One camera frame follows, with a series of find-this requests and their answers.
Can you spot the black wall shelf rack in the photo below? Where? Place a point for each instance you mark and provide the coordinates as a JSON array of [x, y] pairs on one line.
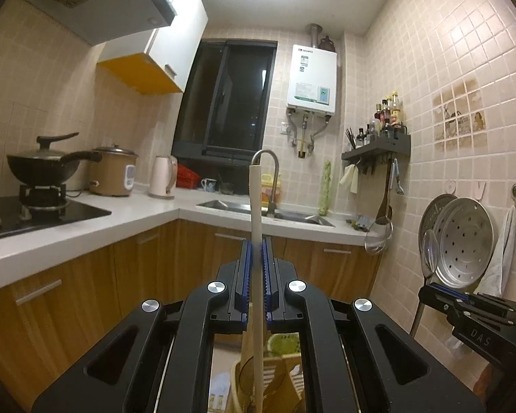
[[380, 151]]

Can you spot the grey hanging towel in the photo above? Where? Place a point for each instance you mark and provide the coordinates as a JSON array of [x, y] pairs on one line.
[[497, 273]]

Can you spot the black wok with lid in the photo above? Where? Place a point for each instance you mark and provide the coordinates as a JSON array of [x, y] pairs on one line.
[[46, 167]]

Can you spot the green bottle brush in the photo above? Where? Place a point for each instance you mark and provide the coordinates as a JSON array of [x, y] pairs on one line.
[[326, 181]]

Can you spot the wooden chopstick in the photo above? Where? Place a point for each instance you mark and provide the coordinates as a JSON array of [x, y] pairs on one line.
[[257, 285]]

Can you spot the black gas stove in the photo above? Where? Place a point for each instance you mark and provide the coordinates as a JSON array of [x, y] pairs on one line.
[[37, 208]]

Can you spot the patterned mug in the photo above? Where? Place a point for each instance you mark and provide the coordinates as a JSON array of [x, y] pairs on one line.
[[209, 184]]

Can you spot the red basket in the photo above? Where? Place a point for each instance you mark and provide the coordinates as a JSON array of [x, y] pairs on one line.
[[187, 178]]

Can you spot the white gas water heater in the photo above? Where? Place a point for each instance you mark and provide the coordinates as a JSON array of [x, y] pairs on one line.
[[312, 80]]

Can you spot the white wall cabinet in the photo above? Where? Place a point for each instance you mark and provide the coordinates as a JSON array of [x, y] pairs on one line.
[[158, 61]]

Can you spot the metal steamer tray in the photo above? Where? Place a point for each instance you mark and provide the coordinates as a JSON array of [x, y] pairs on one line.
[[465, 236]]

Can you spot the dark window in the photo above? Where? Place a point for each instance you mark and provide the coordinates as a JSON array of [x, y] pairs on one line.
[[224, 106]]

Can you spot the seasoning bottles on shelf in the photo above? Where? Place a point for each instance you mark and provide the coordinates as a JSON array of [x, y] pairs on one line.
[[388, 122]]

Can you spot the white electric kettle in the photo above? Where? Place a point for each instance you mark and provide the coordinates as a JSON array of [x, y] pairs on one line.
[[163, 177]]

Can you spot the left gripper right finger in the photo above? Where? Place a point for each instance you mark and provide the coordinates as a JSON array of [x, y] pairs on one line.
[[354, 357]]

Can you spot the yellow dish soap bottle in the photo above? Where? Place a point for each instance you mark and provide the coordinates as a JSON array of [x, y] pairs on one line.
[[267, 189]]

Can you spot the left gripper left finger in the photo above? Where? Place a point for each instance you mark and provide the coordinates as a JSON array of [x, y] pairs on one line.
[[158, 358]]

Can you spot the person's right hand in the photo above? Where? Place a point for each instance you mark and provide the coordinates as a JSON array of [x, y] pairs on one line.
[[482, 385]]

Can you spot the brown rice cooker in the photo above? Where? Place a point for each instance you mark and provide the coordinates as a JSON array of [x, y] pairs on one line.
[[114, 175]]

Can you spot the hanging metal strainer ladle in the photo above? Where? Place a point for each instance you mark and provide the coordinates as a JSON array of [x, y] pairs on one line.
[[380, 232]]

